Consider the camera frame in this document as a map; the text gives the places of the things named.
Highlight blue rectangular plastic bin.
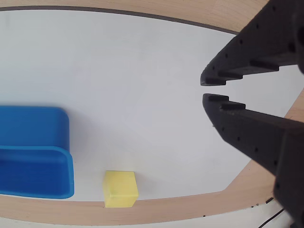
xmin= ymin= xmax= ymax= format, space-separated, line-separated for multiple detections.
xmin=0 ymin=106 xmax=76 ymax=200

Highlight white mat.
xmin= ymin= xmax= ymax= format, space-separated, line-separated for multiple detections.
xmin=0 ymin=9 xmax=304 ymax=202

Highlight yellow cube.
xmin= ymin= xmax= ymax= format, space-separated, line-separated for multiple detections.
xmin=103 ymin=170 xmax=139 ymax=209

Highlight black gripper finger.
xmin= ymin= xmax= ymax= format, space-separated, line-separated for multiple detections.
xmin=200 ymin=0 xmax=304 ymax=86
xmin=202 ymin=94 xmax=304 ymax=228

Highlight thin black cable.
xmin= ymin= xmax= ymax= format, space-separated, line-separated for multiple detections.
xmin=258 ymin=208 xmax=285 ymax=228

